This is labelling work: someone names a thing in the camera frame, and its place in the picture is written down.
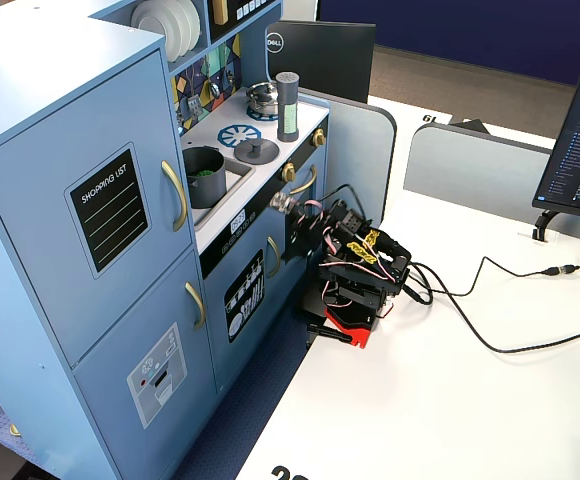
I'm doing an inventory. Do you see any white toy plate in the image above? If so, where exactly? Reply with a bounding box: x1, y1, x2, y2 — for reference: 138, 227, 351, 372
167, 0, 194, 57
129, 2, 180, 64
182, 0, 203, 51

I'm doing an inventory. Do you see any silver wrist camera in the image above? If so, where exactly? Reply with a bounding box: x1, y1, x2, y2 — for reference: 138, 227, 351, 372
268, 191, 295, 215

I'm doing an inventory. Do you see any black table clamp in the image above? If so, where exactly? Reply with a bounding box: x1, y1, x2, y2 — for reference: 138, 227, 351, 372
305, 322, 354, 345

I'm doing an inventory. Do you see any grey desk divider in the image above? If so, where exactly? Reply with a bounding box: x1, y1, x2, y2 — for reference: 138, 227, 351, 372
402, 123, 580, 246

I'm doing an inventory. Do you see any steel toy pot with lid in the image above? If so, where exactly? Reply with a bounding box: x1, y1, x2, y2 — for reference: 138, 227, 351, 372
245, 80, 279, 117

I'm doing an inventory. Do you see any black Dell monitor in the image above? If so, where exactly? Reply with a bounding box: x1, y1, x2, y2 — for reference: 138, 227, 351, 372
264, 19, 377, 104

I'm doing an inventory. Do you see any grey salt shaker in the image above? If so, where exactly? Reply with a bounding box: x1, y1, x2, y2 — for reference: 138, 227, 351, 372
275, 71, 302, 144

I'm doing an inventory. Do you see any red robot base plate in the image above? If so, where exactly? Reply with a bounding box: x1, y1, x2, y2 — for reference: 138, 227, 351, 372
323, 307, 379, 350

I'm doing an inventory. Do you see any blue toy kitchen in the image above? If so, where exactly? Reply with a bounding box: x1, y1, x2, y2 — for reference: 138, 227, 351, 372
0, 0, 331, 480

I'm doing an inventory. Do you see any grey toy spatula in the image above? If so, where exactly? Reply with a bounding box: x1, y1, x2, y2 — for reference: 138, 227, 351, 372
186, 69, 204, 122

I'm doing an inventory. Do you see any black camera cable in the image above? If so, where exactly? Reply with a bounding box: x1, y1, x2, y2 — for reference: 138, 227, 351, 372
314, 183, 366, 221

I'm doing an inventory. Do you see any metal toy spoon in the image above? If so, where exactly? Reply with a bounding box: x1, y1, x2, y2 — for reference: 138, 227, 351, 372
204, 67, 221, 101

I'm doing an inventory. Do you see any grey pot lid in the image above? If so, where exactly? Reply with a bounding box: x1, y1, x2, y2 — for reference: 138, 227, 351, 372
233, 137, 280, 165

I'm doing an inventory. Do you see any blue-grey desk divider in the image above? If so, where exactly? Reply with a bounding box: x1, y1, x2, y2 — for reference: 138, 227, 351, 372
297, 88, 398, 261

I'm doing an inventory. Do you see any thin black USB cable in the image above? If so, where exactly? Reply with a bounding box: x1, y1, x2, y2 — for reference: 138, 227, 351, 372
404, 255, 580, 306

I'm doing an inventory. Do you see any gold fridge handle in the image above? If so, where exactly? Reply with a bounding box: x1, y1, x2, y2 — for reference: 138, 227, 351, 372
184, 281, 207, 331
161, 159, 189, 233

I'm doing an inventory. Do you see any grey pot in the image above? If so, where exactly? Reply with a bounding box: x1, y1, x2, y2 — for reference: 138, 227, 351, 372
182, 145, 227, 210

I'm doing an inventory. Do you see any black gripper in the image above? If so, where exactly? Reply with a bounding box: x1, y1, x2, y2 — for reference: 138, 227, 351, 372
281, 199, 329, 262

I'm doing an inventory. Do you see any gold oven door handle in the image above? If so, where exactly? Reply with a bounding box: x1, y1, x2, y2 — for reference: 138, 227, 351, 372
266, 235, 282, 279

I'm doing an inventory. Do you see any black folded card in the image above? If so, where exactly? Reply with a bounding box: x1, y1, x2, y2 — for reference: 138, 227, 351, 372
462, 118, 494, 136

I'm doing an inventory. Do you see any navy partition panel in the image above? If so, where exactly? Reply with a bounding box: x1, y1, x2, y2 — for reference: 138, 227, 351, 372
317, 0, 580, 89

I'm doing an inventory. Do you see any gold oven drawer handle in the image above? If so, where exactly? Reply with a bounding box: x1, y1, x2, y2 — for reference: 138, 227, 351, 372
289, 164, 319, 196

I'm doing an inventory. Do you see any thick black cable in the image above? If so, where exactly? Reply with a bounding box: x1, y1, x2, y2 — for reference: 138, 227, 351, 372
409, 264, 580, 355

